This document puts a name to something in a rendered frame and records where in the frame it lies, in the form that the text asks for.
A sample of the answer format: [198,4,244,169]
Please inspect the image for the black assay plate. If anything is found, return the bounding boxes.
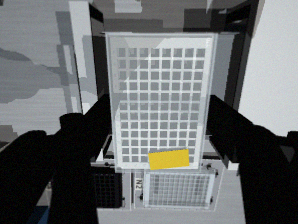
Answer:
[91,167,122,209]

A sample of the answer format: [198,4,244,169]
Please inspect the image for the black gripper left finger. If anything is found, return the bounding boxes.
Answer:
[0,94,112,224]

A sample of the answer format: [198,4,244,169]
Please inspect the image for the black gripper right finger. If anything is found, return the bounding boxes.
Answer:
[207,95,298,224]

